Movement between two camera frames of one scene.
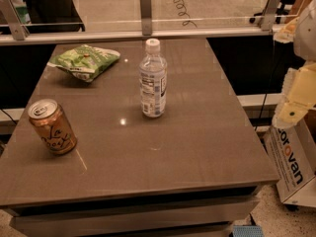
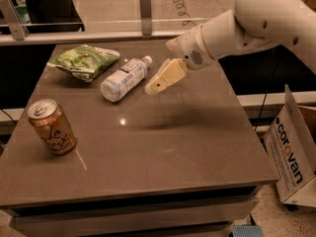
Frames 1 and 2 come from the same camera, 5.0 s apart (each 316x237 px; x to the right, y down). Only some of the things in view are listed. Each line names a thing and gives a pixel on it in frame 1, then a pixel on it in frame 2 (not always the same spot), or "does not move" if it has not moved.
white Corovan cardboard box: [293, 153] does not move
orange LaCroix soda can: [52, 122] does not move
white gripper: [306, 37] -> [192, 49]
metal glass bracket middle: [145, 8] does not move
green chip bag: [84, 62] does not move
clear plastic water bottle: [153, 81] -> [118, 84]
